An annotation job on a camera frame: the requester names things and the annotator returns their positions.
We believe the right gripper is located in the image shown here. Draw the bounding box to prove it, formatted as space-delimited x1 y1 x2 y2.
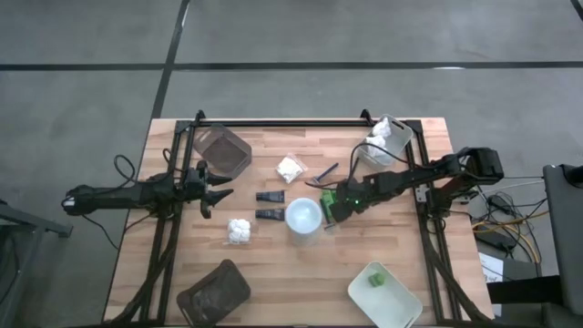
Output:
328 177 373 224

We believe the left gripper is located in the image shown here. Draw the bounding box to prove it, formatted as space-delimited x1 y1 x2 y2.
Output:
181 159 235 220

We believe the clear bag of cotton balls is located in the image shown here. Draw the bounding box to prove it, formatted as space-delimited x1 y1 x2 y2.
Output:
223 216 255 247

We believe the dark blue toiletry tube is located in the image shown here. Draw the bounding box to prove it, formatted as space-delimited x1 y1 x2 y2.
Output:
255 208 286 221
255 190 286 204

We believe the clear bag of cotton pads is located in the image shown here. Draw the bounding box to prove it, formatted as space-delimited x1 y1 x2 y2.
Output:
274 153 309 185

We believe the grey translucent plastic bin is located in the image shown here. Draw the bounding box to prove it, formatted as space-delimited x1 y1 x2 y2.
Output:
192 122 253 179
176 258 252 328

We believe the white wipes canister yellow label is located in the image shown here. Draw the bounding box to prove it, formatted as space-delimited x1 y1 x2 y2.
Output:
284 196 323 249

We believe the white plastic bin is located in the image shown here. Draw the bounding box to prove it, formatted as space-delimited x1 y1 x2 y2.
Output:
357 113 414 168
347 260 424 328

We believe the black power adapter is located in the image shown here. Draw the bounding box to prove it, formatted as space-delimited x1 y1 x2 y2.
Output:
476 226 516 251

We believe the white paper sheet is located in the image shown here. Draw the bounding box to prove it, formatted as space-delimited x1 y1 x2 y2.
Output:
477 251 505 283

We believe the dark metal stand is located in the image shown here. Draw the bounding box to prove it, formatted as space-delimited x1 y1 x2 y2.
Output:
0 199 74 328

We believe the grey cabinet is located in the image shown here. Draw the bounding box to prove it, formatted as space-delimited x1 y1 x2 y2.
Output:
542 162 583 328

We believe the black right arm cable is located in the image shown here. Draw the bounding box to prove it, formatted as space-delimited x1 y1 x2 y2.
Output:
303 140 411 189

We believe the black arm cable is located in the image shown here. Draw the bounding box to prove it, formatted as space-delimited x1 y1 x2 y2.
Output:
303 140 411 189
112 148 184 188

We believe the black metal table frame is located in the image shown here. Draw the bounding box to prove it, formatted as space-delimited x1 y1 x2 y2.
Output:
105 108 496 328

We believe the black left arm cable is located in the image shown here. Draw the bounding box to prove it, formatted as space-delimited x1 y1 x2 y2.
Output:
112 148 184 188

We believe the yellow floor cable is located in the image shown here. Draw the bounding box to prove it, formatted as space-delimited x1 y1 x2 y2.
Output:
471 209 547 265

